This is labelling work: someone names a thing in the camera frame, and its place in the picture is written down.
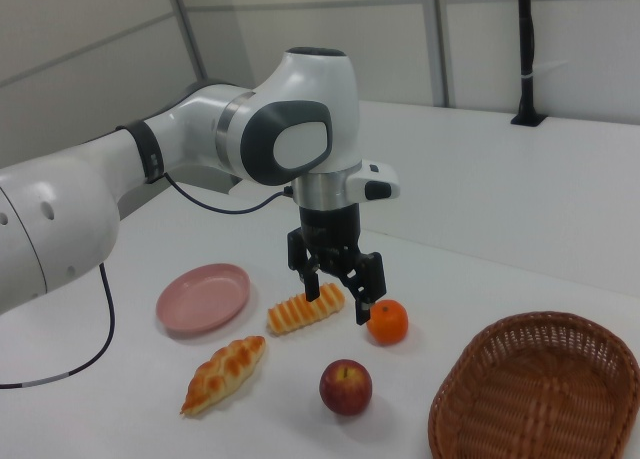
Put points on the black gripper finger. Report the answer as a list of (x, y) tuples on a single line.
[(310, 274), (370, 279)]

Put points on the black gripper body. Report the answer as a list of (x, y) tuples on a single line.
[(330, 234)]

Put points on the ridged striped toy bread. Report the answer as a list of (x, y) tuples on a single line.
[(290, 319)]

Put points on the orange toy mandarin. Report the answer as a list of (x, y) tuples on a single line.
[(390, 326)]

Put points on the red toy apple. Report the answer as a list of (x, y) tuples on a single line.
[(345, 389)]

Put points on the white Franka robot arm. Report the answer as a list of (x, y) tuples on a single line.
[(310, 94)]

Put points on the pink plate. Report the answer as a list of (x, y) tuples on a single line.
[(200, 299)]

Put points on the braided toy bread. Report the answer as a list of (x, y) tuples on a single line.
[(225, 374)]

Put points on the brown woven basket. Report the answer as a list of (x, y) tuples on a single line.
[(525, 379)]

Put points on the black camera stand pole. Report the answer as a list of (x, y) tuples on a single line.
[(525, 54)]

